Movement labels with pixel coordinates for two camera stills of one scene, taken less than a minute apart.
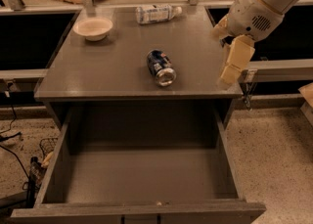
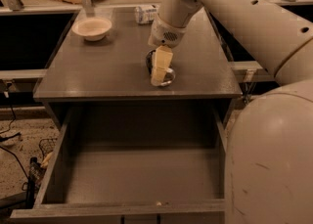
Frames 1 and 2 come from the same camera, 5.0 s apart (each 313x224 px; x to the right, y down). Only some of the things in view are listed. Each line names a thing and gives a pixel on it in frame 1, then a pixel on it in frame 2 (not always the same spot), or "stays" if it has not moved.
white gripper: (251, 17) to (163, 33)
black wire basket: (47, 145) stays
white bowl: (93, 28) stays
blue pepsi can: (160, 67) stays
